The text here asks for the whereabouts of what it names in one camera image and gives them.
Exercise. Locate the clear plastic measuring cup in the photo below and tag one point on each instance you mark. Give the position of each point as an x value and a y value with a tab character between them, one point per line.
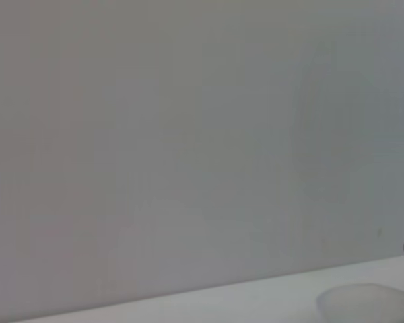
357	303

